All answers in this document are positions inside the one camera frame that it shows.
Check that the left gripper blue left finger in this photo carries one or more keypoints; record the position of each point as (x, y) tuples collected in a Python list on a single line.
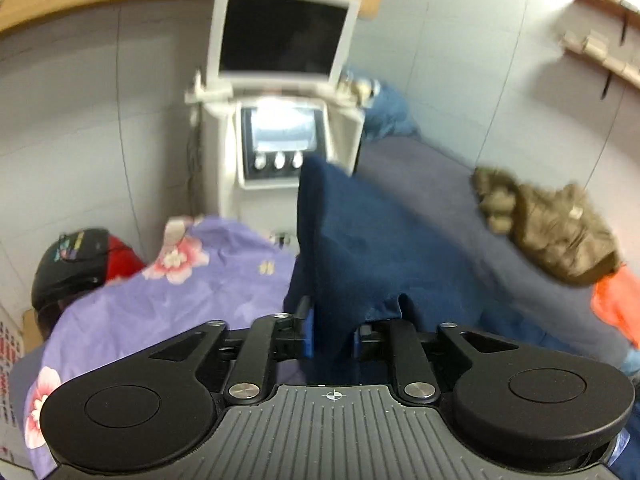
[(256, 352)]

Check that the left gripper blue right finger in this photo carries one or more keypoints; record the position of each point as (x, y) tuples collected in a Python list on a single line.
[(396, 344)]

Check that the navy blue padded jacket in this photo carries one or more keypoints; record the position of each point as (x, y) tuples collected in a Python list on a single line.
[(365, 258)]

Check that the purple floral bed sheet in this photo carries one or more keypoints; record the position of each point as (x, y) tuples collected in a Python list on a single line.
[(208, 268)]

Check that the grey blanket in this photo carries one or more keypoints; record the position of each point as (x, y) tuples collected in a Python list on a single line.
[(529, 306)]

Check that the red cloth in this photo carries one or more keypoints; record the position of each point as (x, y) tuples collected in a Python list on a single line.
[(121, 261)]

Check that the olive brown puffer jacket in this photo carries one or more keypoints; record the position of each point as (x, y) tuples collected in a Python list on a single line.
[(557, 230)]

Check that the orange cloth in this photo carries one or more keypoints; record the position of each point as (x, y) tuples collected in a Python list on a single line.
[(616, 301)]

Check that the light blue garment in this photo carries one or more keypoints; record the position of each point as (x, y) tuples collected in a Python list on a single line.
[(385, 109)]

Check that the white machine with screen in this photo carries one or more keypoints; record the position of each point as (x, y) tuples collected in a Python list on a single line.
[(267, 99)]

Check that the printed paper poster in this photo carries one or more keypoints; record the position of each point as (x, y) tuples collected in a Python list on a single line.
[(11, 350)]

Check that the wall shelf with boxes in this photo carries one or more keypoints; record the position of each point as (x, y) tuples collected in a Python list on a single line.
[(608, 38)]

